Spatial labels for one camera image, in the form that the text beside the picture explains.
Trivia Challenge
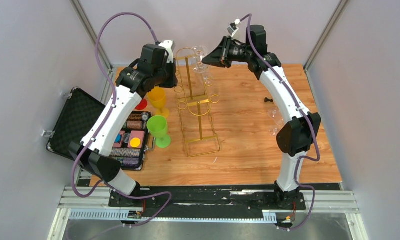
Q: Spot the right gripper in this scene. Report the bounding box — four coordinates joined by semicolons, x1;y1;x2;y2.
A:
201;36;252;69

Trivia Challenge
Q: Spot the orange wine glass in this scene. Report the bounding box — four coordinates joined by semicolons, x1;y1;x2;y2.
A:
147;86;170;119

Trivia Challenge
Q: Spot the red wine glass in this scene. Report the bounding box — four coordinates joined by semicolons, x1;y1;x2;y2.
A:
135;99;148;111

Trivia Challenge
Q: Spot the green wine glass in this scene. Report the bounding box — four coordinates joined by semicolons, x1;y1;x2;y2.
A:
146;115;172;149

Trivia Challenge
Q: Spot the clear wine glass front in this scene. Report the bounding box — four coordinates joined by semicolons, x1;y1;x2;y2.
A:
267;106;283;120

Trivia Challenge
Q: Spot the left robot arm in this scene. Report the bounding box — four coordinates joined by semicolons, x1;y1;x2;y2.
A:
69;40;178;207

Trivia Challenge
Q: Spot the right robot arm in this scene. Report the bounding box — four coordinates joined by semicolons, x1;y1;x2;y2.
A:
201;23;322;209

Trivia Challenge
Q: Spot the clear wine glass rearmost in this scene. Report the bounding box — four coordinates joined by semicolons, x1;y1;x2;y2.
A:
191;45;208;58

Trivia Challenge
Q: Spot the black chess pawn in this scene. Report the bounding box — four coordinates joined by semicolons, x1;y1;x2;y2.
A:
264;97;274;103

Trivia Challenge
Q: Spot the clear dealer button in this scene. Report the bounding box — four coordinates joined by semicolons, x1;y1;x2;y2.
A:
122;132;131;143

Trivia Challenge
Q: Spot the yellow round chip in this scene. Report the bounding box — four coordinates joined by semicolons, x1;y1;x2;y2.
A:
129;137;142;149

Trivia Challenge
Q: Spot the blue round chip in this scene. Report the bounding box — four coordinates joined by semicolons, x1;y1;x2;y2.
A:
114;134;122;143

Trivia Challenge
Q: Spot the black poker chip case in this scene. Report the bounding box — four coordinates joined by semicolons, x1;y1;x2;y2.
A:
46;87;152;171

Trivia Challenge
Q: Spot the gold wire glass rack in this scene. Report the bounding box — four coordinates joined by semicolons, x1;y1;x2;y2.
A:
174;47;222;158

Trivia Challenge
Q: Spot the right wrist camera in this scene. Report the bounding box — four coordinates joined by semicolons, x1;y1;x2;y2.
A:
227;18;242;39

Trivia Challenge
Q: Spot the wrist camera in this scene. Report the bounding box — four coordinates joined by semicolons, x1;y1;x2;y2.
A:
227;18;242;39
158;40;176;63

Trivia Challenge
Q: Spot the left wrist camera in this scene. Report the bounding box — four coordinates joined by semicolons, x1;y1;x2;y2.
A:
158;40;176;63

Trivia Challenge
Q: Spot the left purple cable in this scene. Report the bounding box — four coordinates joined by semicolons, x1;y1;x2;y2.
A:
70;12;173;228

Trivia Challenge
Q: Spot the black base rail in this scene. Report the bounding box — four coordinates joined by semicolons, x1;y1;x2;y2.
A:
64;184;360;223

